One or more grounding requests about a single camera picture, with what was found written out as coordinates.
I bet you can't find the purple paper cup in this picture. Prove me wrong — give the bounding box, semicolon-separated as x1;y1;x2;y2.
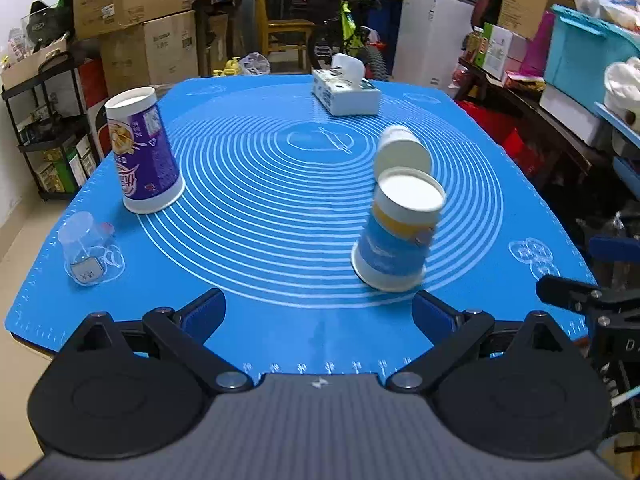
104;86;186;214

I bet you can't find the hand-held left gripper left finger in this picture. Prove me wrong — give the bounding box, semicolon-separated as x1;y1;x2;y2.
59;288;253;395

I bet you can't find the small clear plastic cup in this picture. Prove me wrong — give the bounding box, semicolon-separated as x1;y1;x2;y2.
57;211;117;287

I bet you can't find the blue silicone baking mat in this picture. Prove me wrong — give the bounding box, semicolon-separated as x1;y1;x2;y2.
5;75;598;386

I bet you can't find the green and white carton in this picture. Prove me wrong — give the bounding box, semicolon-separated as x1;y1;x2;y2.
475;22;529;83

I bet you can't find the dark green bag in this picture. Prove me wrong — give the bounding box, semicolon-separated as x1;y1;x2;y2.
22;0;76;55

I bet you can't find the yellow toy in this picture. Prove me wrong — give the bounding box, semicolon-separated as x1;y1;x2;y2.
212;58;244;78

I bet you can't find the crumpled white bag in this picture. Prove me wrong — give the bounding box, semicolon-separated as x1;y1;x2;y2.
602;57;640;134

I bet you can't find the open cardboard box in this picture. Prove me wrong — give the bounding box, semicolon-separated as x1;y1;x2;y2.
0;36;71;92

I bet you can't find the blue and yellow paper cup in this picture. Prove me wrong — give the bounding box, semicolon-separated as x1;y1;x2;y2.
351;167;447;293

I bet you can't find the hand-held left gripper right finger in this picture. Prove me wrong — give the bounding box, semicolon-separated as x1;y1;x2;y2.
387;290;583;393

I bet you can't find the pink box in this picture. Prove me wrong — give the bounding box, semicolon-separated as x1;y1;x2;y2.
522;10;557;79

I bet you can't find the white chest freezer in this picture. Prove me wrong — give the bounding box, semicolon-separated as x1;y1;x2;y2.
392;0;479;94

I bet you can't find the plain white paper cup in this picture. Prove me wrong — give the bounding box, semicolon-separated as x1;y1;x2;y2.
375;125;433;181

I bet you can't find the dark wooden side table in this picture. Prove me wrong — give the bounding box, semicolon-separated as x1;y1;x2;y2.
456;57;608;181

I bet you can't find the black metal shelf rack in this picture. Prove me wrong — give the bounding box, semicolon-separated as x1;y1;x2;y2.
0;52;108;202

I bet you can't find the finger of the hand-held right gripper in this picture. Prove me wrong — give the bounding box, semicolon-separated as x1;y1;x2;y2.
536;275;607;317
587;235;640;264

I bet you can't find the wooden chair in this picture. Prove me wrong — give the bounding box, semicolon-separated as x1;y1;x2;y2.
252;0;317;70

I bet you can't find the white tissue box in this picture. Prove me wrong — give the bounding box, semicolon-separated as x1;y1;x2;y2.
311;53;382;116

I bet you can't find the black and green bicycle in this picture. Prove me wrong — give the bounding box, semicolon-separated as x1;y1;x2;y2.
287;0;392;82

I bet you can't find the tall brown cardboard box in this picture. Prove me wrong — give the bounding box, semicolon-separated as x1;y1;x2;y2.
100;10;199;96

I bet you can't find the clear plastic bag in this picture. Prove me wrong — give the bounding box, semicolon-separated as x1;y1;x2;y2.
239;51;271;77

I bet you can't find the teal plastic storage bin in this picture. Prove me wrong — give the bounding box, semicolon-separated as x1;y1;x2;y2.
542;5;640;114

